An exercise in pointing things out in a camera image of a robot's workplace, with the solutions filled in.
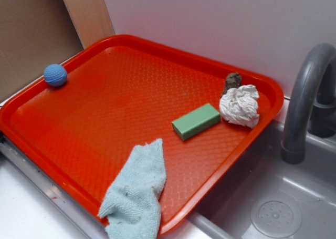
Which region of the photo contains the blue dimpled ball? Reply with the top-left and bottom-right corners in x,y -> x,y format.
44,64 -> 68,87

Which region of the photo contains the orange plastic tray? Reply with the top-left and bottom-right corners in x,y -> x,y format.
1,35 -> 284,235

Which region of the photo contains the grey plastic faucet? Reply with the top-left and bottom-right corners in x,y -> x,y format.
281,43 -> 335,164

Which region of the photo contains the light wooden board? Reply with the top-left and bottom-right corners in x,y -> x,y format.
63,0 -> 115,48

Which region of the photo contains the green rectangular block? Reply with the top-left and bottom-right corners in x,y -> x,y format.
172,103 -> 221,141

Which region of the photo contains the brown rock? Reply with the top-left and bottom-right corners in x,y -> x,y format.
222,72 -> 242,96

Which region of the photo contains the brown cardboard panel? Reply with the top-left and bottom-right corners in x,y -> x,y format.
1,0 -> 83,101

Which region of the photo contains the crumpled white paper towel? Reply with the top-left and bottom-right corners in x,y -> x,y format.
219,85 -> 259,129

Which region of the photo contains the grey plastic sink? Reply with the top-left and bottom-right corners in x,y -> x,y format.
188,122 -> 335,238

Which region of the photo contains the light blue microfiber cloth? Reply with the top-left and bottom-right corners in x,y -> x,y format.
98,139 -> 167,238

